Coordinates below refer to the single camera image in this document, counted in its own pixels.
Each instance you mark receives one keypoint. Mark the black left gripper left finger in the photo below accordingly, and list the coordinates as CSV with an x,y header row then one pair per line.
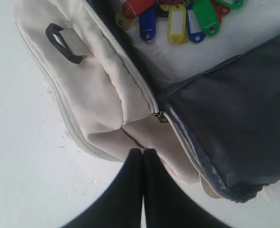
x,y
120,205

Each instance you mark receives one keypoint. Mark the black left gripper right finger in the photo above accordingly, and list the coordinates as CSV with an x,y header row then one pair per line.
x,y
166,204

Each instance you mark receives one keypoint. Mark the cream fabric duffel bag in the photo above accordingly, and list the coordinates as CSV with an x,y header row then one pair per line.
x,y
221,96

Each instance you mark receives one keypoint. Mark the colourful key tag bunch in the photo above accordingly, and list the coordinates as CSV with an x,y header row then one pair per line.
x,y
188,20

